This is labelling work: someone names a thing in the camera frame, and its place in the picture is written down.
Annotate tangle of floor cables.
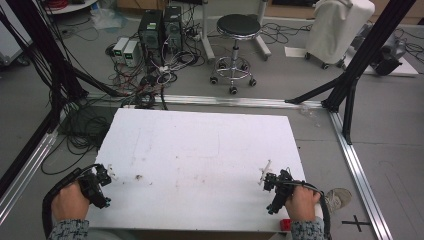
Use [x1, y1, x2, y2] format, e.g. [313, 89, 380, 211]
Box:
[39, 3, 208, 176]

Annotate black frame post with cables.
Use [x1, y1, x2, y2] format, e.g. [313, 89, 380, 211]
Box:
[0, 0, 129, 198]

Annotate person's grey shoe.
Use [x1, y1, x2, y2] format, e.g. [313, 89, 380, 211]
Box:
[321, 187, 353, 215]

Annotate white covered wheeled cart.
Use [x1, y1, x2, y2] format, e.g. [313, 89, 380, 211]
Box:
[304, 0, 376, 70]

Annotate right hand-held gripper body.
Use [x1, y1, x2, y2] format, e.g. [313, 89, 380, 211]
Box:
[262, 169, 306, 216]

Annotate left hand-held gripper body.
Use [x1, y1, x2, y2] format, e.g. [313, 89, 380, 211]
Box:
[77, 164, 113, 210]

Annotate person's left hand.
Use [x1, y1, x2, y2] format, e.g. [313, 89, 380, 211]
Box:
[51, 181, 91, 223]

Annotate slim black computer tower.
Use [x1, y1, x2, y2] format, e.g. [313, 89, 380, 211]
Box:
[162, 5, 184, 56]

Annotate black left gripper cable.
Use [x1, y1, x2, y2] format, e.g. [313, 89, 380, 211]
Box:
[41, 163, 103, 240]

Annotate black braced frame post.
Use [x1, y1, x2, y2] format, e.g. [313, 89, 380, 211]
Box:
[285, 0, 418, 146]

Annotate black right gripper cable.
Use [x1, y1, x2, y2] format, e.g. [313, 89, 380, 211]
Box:
[289, 179, 333, 240]

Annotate white power supply unit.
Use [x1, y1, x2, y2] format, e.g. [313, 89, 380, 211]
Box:
[112, 36, 130, 63]
[122, 40, 141, 68]

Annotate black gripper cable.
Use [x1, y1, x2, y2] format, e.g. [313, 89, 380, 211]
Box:
[289, 179, 333, 240]
[41, 163, 103, 240]

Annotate black device on white board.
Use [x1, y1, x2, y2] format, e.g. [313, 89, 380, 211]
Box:
[344, 31, 420, 78]

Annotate white table leg frame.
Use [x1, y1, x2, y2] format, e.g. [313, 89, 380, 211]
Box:
[199, 0, 273, 64]

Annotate black round swivel stool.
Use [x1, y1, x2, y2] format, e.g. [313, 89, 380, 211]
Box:
[209, 13, 263, 96]

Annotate person's right hand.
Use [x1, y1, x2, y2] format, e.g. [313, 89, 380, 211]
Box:
[284, 184, 322, 223]

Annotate large black computer tower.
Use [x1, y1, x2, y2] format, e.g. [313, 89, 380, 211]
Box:
[137, 9, 165, 66]

